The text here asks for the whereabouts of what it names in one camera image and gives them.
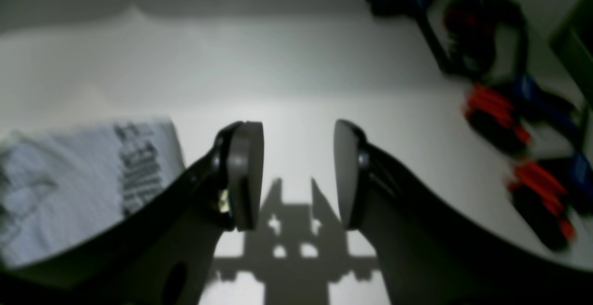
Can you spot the blue orange bar clamp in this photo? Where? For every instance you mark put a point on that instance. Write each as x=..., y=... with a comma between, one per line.
x=543, y=191
x=497, y=113
x=471, y=26

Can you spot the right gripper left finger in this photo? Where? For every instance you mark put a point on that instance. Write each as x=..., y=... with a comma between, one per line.
x=162, y=254

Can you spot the grey T-shirt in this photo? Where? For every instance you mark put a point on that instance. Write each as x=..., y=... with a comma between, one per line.
x=61, y=188

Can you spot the large black blue bar clamp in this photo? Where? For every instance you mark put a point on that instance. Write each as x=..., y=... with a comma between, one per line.
x=416, y=9

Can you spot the top blue orange bar clamp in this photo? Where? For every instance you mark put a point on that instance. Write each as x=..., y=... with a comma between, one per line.
x=543, y=191

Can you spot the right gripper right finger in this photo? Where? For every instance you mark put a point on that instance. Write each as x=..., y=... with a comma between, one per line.
x=428, y=253

